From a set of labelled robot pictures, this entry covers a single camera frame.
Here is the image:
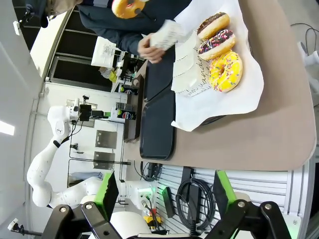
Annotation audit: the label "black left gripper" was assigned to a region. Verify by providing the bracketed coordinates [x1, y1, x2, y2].
[79, 103, 112, 122]

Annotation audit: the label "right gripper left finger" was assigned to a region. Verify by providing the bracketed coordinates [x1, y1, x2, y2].
[46, 170, 123, 239]

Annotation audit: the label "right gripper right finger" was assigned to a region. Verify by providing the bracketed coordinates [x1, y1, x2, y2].
[211, 170, 293, 239]

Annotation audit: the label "black Pepsi can green top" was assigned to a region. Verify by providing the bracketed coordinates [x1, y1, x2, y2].
[120, 84, 139, 96]
[117, 109, 137, 121]

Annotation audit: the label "glazed donut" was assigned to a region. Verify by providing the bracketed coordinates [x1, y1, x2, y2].
[173, 31, 199, 79]

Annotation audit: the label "pink frosted donut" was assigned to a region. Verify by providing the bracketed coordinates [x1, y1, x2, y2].
[111, 0, 145, 19]

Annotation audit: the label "chocolate donut coloured sprinkles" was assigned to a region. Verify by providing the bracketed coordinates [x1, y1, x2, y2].
[198, 29, 236, 60]

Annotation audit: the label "chocolate frosted donut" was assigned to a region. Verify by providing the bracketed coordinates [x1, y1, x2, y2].
[196, 11, 231, 42]

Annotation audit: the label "person's left forearm dark sleeve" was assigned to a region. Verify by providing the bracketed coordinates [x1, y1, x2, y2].
[116, 29, 150, 54]

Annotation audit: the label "person's bare left hand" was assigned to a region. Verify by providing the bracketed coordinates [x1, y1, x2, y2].
[137, 33, 165, 64]

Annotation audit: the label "grey metal plate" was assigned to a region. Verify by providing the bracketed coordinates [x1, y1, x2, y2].
[95, 129, 118, 149]
[93, 151, 116, 170]

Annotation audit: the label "brown plastic tray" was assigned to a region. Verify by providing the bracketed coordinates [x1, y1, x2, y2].
[123, 74, 145, 143]

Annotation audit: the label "black plastic serving tray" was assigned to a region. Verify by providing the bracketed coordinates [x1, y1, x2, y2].
[139, 93, 176, 161]
[143, 43, 176, 102]

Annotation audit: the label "black power adapter box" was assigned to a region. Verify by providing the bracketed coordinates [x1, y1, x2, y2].
[161, 186, 176, 219]

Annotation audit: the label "white printed panel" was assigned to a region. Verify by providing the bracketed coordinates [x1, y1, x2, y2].
[91, 36, 120, 68]

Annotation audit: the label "person in dark blazer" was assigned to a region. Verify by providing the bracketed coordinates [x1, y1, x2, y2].
[39, 0, 192, 57]

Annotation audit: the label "white paper sheet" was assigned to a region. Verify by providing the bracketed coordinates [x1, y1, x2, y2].
[170, 0, 265, 132]

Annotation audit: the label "yellow frosted sprinkle donut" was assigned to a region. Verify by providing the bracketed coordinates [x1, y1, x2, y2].
[208, 50, 244, 93]

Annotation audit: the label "coiled black cable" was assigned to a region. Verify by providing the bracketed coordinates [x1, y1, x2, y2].
[175, 178, 216, 236]

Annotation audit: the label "slotted aluminium frame panel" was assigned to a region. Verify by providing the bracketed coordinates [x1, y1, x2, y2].
[156, 164, 310, 235]

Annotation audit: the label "black cable bundle under table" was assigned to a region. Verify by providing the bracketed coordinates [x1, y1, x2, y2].
[134, 161, 162, 182]

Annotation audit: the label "black metal frame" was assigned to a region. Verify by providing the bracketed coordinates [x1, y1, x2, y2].
[67, 119, 132, 189]

